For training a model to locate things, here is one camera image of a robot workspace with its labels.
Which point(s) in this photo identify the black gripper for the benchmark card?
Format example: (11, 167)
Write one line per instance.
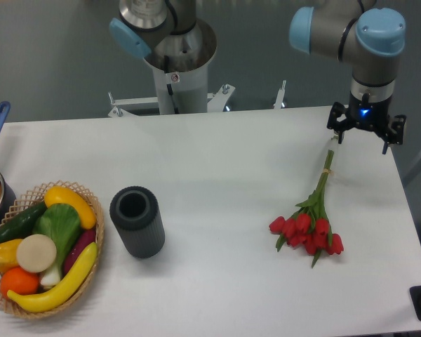
(368, 110)

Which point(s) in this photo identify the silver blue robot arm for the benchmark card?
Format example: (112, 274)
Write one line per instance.
(369, 39)

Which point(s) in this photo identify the red tulip bouquet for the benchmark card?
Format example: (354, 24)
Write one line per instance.
(309, 226)

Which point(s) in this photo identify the dark grey ribbed vase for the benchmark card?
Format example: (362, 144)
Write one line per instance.
(136, 216)

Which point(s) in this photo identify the purple eggplant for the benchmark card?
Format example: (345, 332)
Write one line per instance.
(81, 243)

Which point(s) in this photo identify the green bok choy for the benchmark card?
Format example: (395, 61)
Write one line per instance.
(61, 223)

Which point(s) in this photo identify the woven wicker basket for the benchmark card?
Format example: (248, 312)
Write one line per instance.
(35, 196)

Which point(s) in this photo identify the beige round disc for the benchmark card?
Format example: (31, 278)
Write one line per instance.
(36, 253)

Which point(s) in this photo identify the green cucumber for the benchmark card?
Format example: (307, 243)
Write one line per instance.
(22, 224)

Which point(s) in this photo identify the yellow banana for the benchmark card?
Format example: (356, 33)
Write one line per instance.
(64, 290)

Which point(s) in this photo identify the orange fruit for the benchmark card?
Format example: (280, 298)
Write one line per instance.
(20, 281)

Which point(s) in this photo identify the yellow bell pepper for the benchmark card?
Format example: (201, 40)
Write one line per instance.
(8, 255)

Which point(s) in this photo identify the white metal base frame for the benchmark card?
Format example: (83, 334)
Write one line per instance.
(216, 102)

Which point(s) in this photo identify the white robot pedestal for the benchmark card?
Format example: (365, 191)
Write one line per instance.
(180, 69)

